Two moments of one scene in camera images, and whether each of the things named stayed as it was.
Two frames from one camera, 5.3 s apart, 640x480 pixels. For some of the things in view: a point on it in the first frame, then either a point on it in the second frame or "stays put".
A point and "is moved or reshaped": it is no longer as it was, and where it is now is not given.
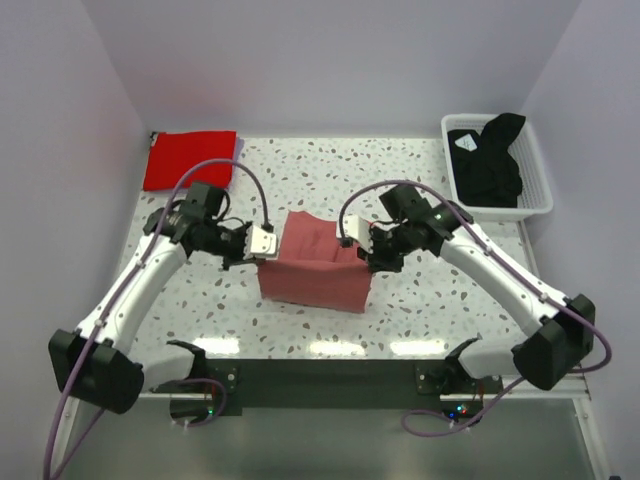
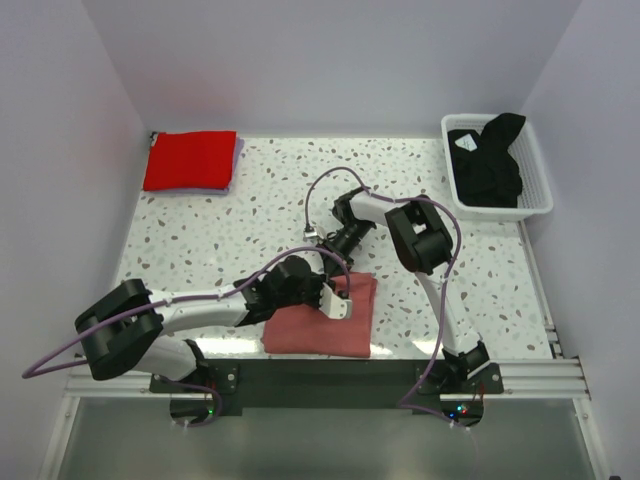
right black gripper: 376,260 -> 334,264
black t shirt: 486,172 stays put
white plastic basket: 535,194 stays put
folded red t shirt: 169,152 stays put
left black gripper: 238,259 -> 318,281
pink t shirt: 313,269 is moved or reshaped
